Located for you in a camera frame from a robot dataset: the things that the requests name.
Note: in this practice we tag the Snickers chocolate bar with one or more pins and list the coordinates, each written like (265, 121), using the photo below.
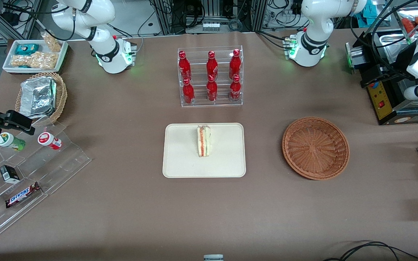
(22, 195)

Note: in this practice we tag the red packaged snack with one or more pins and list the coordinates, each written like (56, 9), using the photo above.
(410, 25)

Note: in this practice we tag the clear acrylic bottle rack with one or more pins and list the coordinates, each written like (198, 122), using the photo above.
(200, 54)

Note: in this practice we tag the brown wicker basket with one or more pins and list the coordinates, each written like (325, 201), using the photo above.
(316, 148)

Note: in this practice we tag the teal snack packet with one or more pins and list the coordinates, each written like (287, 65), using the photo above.
(27, 49)

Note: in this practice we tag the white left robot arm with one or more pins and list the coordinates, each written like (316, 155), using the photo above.
(316, 21)

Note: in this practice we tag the triangular sandwich with orange filling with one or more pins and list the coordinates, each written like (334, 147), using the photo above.
(203, 141)

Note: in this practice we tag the small black carton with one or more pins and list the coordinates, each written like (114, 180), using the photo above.
(10, 174)

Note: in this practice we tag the steel warmer pan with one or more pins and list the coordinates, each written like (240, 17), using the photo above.
(394, 45)

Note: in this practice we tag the teal box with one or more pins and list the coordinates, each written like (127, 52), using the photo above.
(372, 9)

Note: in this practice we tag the red capped drink bottle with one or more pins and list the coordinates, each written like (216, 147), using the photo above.
(49, 140)

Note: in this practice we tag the light wicker basket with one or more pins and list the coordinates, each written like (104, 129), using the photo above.
(61, 96)

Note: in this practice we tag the small clear peanut snack bag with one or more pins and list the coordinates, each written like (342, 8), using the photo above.
(53, 42)

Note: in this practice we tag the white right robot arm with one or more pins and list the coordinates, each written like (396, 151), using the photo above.
(85, 18)

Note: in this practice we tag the clear acrylic step shelf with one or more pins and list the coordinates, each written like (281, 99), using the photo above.
(64, 163)

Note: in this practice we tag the large clear peanut snack bag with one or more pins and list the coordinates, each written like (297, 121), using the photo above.
(35, 61)

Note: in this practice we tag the white snack tray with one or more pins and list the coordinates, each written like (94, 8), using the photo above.
(62, 59)

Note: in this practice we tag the silver foil package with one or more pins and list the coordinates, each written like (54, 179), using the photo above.
(36, 96)

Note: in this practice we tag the red cola bottle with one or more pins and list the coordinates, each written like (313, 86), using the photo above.
(235, 90)
(184, 67)
(212, 90)
(234, 65)
(212, 67)
(188, 92)

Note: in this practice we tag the black food warmer machine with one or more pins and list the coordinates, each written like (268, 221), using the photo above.
(383, 105)

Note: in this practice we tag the cream rectangular tray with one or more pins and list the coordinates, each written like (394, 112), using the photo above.
(183, 152)

